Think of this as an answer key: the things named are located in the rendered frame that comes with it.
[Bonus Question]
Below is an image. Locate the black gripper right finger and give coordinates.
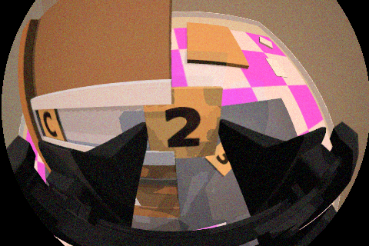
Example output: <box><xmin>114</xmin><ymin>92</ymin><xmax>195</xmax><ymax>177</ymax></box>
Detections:
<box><xmin>218</xmin><ymin>120</ymin><xmax>326</xmax><ymax>216</ymax></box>

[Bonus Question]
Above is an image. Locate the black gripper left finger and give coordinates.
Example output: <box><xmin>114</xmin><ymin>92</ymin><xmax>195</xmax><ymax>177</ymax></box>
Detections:
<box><xmin>38</xmin><ymin>122</ymin><xmax>148</xmax><ymax>228</ymax></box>

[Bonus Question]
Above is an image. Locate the cream paper label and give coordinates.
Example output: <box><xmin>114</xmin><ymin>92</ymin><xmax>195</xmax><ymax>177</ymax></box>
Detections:
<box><xmin>135</xmin><ymin>198</ymin><xmax>141</xmax><ymax>206</ymax></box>

